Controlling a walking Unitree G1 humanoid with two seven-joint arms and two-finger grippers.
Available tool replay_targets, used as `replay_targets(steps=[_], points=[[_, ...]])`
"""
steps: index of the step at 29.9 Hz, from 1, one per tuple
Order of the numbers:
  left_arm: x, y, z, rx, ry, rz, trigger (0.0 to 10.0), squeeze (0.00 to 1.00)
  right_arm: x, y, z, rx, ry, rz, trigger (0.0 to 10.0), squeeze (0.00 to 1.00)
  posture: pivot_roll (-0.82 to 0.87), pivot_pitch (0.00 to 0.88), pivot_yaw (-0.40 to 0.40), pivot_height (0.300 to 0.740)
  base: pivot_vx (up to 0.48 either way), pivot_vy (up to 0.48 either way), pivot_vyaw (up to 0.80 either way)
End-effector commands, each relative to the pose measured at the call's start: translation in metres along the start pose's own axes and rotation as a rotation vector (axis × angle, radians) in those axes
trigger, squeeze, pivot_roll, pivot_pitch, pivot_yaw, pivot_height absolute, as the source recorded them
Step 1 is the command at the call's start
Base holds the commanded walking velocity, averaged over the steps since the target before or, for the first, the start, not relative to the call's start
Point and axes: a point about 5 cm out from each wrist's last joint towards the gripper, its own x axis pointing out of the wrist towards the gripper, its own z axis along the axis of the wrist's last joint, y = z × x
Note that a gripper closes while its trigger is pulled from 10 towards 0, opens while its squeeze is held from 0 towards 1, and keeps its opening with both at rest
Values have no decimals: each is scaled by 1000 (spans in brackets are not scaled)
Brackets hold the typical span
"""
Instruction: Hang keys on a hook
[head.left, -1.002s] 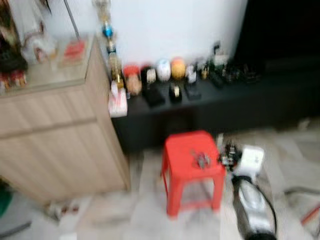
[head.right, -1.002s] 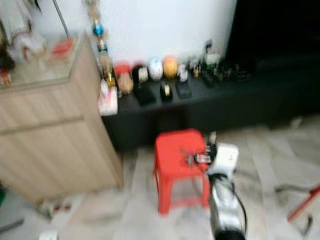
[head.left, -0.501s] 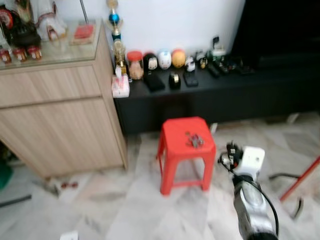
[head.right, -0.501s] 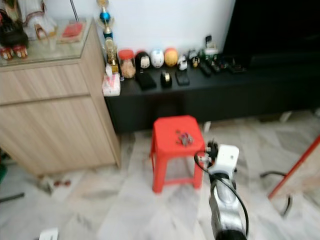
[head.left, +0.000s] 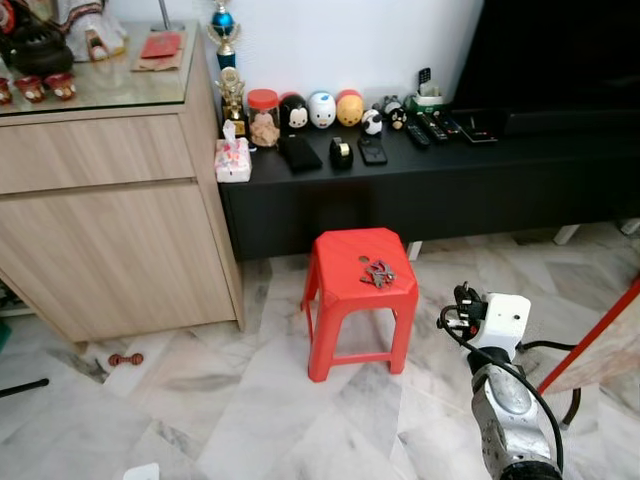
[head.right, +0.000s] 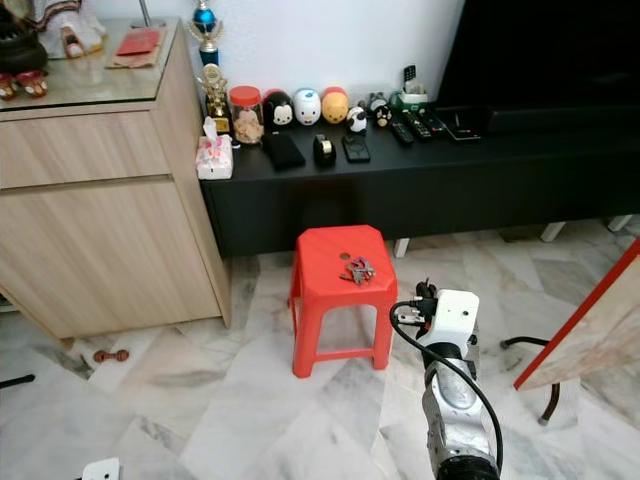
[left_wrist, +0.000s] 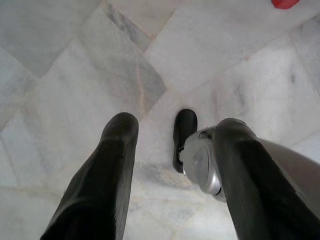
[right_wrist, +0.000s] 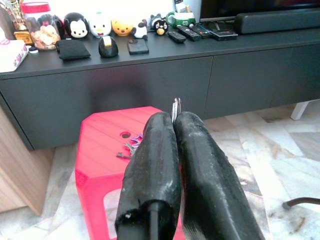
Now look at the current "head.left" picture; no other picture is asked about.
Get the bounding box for white egg figurine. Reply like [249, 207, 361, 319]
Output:
[308, 91, 337, 129]

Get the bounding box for green white holder box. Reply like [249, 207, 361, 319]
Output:
[410, 68, 447, 113]

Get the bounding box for black tape dispenser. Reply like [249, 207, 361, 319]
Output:
[329, 137, 354, 169]

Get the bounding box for small gold trophy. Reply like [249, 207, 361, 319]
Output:
[218, 68, 249, 138]

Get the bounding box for black television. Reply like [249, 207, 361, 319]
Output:
[452, 0, 640, 137]

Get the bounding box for black tv console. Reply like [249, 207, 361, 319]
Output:
[218, 105, 640, 263]

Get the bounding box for red lidded snack jar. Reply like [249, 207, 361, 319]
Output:
[246, 89, 281, 149]

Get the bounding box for long black remote control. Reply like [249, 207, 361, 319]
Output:
[418, 112, 452, 143]
[403, 120, 431, 151]

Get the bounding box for red plastic stool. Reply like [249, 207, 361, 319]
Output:
[302, 228, 421, 383]

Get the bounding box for red edged marble board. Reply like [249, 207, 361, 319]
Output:
[538, 278, 640, 396]

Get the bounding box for bunch of keys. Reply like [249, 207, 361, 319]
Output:
[360, 258, 398, 290]

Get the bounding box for black curved metal leg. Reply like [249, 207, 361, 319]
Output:
[520, 340, 583, 429]

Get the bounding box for black rod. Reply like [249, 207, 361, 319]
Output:
[0, 378, 49, 399]

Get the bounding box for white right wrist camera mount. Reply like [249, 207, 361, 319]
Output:
[482, 293, 532, 351]

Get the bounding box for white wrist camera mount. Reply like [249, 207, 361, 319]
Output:
[123, 462, 161, 480]
[482, 293, 532, 351]

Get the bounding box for black rectangular tray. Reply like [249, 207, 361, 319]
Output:
[453, 108, 501, 145]

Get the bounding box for light wooden cabinet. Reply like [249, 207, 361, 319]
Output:
[0, 20, 247, 345]

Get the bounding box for pink white tissue box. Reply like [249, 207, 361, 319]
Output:
[214, 120, 253, 184]

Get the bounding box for red envelope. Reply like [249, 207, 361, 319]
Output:
[140, 32, 184, 61]

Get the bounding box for short black remote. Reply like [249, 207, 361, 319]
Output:
[358, 135, 389, 166]

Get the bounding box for black ornament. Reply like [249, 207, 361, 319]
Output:
[0, 0, 73, 79]

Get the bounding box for yellow orange egg figurine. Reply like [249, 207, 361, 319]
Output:
[336, 89, 364, 127]

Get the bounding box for small white panda figurine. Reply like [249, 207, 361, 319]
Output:
[361, 108, 384, 136]

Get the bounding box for black white panda figurine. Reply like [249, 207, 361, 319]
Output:
[380, 96, 408, 131]

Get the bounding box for black wallet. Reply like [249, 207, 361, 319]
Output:
[278, 134, 323, 174]

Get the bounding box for blue and gold trophy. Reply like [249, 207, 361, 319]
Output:
[207, 0, 242, 71]

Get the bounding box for white robed doll figurine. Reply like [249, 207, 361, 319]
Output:
[55, 0, 128, 63]

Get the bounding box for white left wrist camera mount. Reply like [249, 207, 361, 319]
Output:
[123, 462, 161, 480]

